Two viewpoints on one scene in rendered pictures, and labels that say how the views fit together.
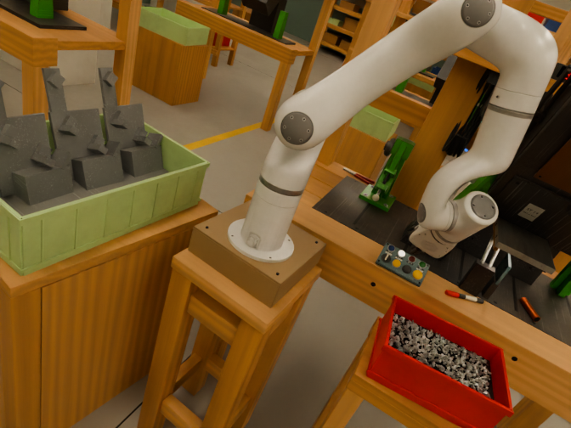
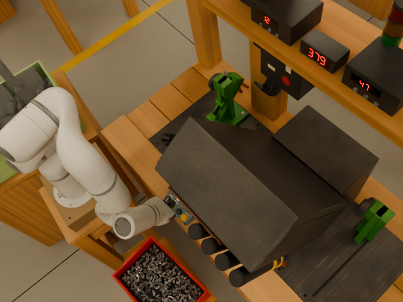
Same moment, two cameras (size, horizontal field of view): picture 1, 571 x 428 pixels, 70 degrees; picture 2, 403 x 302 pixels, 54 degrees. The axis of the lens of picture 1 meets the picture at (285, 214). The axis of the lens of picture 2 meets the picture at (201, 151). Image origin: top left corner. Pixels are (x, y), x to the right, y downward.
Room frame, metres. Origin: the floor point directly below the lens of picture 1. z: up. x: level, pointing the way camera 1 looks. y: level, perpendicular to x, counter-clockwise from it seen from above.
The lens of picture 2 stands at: (0.78, -0.94, 2.43)
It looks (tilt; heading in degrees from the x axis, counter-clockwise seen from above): 61 degrees down; 47
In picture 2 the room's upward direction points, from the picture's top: 16 degrees counter-clockwise
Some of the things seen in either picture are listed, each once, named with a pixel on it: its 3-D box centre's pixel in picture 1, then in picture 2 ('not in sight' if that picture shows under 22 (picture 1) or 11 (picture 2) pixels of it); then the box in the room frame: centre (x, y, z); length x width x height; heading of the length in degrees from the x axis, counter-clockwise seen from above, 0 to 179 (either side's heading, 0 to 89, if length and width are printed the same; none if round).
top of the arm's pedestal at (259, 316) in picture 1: (251, 267); (85, 196); (0.93, 0.04, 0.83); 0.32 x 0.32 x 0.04; 69
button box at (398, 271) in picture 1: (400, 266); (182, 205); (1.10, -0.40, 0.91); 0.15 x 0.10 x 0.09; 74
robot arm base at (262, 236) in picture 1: (270, 213); (67, 178); (0.93, 0.04, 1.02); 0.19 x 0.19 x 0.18
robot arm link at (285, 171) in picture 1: (299, 137); (50, 146); (0.97, 0.03, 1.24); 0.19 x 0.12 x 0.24; 177
